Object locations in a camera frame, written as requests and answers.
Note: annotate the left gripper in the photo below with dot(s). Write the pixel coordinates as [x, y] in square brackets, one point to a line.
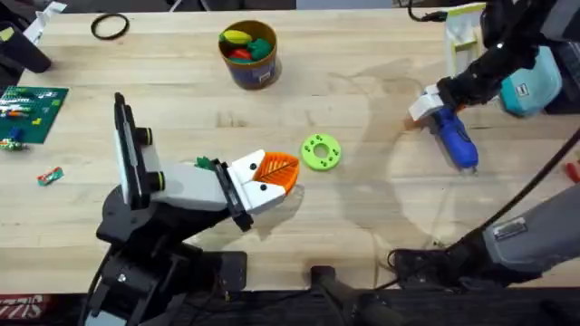
[190, 185]

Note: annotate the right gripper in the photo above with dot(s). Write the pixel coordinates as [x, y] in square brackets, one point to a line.
[476, 79]

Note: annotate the blue electric screwdriver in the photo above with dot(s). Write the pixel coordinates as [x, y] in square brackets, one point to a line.
[455, 136]

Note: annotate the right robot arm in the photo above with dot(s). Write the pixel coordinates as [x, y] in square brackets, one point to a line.
[534, 235]

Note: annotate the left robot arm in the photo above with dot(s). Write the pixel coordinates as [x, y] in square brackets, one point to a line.
[149, 280]

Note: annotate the green toy vegetable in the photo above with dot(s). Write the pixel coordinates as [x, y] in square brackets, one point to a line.
[205, 163]

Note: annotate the white and yellow package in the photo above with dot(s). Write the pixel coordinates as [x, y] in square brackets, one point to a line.
[455, 54]

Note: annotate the green disc with holes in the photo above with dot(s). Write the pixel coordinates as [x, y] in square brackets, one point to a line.
[312, 154]

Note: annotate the teal box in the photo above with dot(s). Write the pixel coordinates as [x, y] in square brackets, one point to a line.
[534, 86]

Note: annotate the brown tub with toys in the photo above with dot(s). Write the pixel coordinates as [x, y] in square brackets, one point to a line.
[254, 72]

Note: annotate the black upright wrist plate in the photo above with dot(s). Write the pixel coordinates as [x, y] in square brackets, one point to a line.
[127, 149]

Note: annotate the red and green toy block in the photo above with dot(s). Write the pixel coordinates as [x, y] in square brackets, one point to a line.
[50, 176]

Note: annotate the green board with blocks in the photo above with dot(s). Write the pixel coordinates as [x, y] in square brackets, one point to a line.
[36, 113]

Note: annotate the red and white sticker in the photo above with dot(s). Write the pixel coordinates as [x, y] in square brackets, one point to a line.
[22, 307]

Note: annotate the white paper strip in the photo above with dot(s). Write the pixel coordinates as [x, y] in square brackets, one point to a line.
[43, 20]

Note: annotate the black stand post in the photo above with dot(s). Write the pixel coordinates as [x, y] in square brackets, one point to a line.
[335, 290]

